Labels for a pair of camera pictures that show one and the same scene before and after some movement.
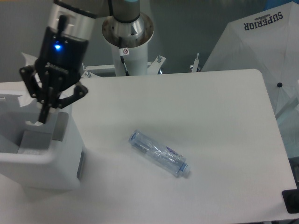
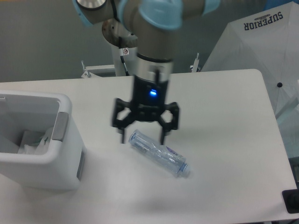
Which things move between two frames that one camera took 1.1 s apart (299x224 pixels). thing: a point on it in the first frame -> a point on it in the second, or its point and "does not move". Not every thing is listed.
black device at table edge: x=291 y=198 does not move
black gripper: x=62 y=57 -> x=152 y=75
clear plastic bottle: x=168 y=159 does not move
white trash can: x=47 y=157 does not move
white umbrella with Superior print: x=267 y=41 does not move
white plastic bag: x=25 y=100 -> x=40 y=148
